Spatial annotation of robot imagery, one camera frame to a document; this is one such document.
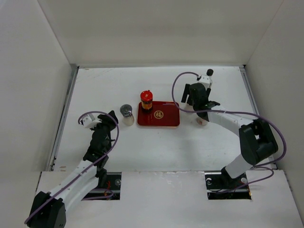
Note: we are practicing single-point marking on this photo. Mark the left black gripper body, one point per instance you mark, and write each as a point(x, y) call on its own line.
point(108, 130)

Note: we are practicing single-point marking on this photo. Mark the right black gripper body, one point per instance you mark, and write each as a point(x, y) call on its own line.
point(192, 102)

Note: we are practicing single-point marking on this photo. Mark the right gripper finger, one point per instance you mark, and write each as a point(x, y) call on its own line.
point(186, 94)
point(208, 91)

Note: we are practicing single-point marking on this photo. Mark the red-capped sauce jar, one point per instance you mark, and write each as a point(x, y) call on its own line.
point(146, 100)

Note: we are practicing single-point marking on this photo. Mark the black-capped white bottle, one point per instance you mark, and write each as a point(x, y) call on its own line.
point(189, 109)

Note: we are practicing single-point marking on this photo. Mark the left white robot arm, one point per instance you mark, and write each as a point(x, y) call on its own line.
point(49, 209)

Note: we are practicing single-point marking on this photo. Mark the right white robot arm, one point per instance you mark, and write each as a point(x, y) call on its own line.
point(256, 139)

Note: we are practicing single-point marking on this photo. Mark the tall clear vinegar bottle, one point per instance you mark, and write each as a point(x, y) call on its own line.
point(209, 73)

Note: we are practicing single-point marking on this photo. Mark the small pink-lidded spice jar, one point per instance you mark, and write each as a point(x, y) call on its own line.
point(201, 121)

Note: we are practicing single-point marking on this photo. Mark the silver-capped glass shaker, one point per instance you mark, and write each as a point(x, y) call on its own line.
point(127, 112)

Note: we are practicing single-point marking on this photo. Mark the red rectangular tray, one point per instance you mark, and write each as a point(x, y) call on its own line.
point(162, 114)

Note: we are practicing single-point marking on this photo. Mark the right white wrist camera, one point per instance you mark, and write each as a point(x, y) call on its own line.
point(205, 80)

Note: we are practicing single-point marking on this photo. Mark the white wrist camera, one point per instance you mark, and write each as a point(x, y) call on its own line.
point(89, 121)
point(205, 80)

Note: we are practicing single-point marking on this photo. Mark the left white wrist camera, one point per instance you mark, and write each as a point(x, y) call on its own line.
point(89, 121)

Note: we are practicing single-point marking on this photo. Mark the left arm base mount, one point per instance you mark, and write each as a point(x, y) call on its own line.
point(107, 189)

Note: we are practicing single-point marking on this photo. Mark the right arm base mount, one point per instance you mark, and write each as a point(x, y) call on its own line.
point(217, 189)

